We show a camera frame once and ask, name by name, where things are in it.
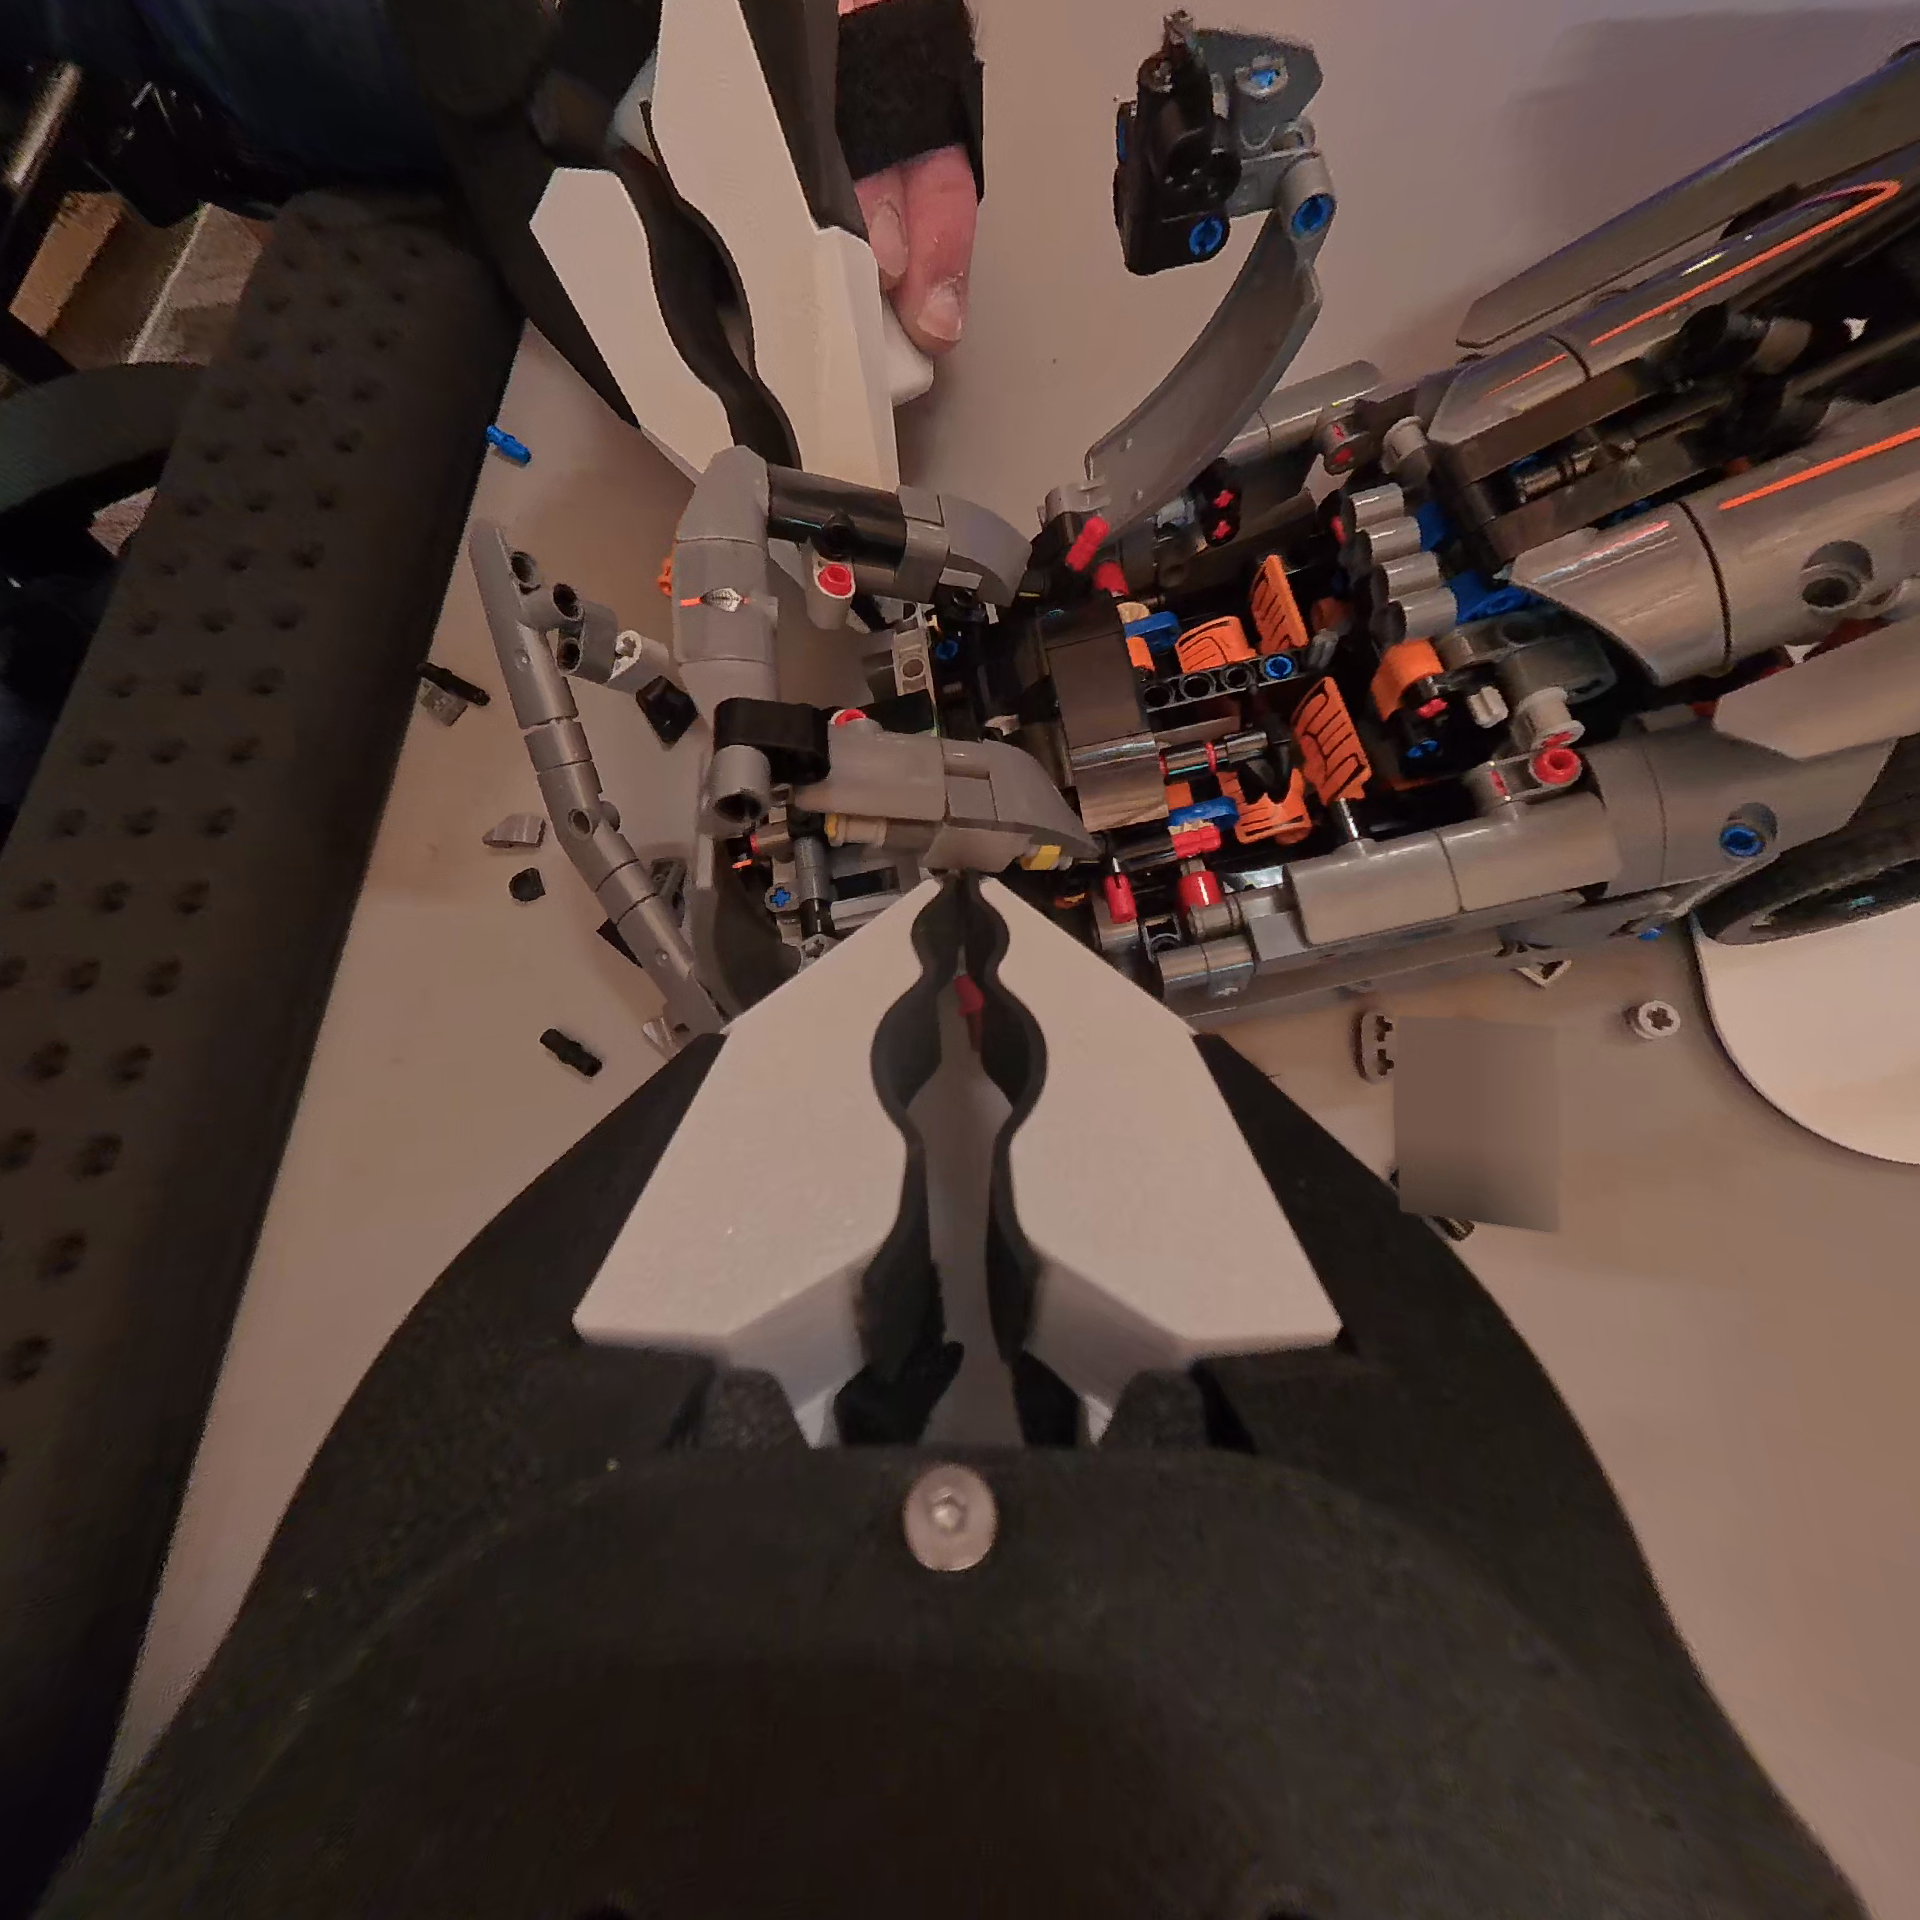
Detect grey lego car model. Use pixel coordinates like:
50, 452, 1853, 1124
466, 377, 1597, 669
660, 7, 1920, 1037

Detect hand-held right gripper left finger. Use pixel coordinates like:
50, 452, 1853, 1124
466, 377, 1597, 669
570, 879, 953, 1444

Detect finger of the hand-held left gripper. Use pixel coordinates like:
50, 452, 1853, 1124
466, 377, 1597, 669
527, 97, 812, 484
656, 0, 941, 492

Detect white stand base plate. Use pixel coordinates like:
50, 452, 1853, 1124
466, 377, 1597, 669
1690, 901, 1920, 1166

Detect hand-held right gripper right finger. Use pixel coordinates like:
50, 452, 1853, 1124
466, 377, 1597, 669
968, 874, 1343, 1443

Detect black and grey lego piece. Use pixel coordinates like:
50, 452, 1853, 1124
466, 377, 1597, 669
704, 697, 837, 837

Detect grey curved lego fender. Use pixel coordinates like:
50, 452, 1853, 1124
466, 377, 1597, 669
469, 518, 727, 1039

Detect cardboard boxes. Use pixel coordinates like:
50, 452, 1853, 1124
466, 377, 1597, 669
7, 188, 213, 367

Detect black metal rod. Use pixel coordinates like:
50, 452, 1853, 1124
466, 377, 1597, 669
0, 59, 87, 201

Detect person's left hand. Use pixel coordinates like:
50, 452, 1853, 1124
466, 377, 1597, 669
852, 138, 985, 358

